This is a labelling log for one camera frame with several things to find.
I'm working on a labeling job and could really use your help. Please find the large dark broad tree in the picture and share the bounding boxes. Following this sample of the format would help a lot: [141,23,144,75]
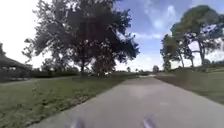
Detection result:
[21,0,141,77]

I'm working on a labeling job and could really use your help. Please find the dark roofed shelter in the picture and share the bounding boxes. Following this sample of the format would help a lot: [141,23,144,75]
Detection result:
[0,42,34,82]

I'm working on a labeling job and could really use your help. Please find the grey paved path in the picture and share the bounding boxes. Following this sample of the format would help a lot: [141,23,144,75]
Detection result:
[26,75,224,128]

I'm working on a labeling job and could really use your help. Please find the grass field beside pines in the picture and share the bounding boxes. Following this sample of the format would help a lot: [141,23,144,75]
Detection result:
[155,67,224,106]

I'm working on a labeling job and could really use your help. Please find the group of tall pine trees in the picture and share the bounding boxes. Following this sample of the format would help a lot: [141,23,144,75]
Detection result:
[159,4,224,72]

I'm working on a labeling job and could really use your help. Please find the grass field beside shelter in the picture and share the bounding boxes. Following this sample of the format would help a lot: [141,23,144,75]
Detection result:
[0,73,138,128]

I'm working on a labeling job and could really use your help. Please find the small distant tree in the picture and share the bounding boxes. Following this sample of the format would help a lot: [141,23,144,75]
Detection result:
[152,65,160,74]

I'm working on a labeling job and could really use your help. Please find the dark low hedge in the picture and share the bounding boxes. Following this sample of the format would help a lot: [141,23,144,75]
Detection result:
[29,68,81,80]

